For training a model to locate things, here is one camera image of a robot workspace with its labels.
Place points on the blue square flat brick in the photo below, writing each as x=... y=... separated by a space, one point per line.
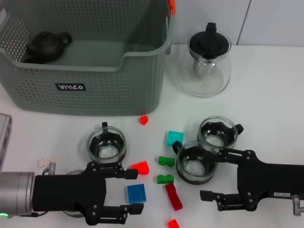
x=136 y=193

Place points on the black glass teapot lid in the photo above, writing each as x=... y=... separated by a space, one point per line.
x=209 y=41

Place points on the grey-green perforated storage bin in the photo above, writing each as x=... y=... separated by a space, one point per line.
x=95 y=95

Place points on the green toy brick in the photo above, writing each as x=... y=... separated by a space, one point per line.
x=165 y=179
x=166 y=161

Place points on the clear glass teapot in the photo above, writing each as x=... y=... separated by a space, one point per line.
x=211 y=80

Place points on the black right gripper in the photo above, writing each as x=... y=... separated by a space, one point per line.
x=261 y=178

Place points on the dark red long brick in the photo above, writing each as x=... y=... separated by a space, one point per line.
x=173 y=196

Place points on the steel tea infuser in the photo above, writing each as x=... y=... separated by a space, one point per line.
x=199 y=67

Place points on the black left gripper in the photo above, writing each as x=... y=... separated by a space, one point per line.
x=69 y=192

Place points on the orange-red sloped brick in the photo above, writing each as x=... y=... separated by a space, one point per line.
x=140 y=167

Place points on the bright red toy brick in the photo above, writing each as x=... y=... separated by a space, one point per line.
x=173 y=224

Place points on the white toy brick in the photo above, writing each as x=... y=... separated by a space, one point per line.
x=46 y=161

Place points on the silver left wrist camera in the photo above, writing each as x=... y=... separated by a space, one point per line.
x=4 y=142

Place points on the dark clay teapot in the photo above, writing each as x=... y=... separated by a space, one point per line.
x=47 y=45

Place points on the teal square flat brick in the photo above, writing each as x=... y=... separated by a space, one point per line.
x=175 y=137

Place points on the small red cube brick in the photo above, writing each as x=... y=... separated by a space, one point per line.
x=143 y=120

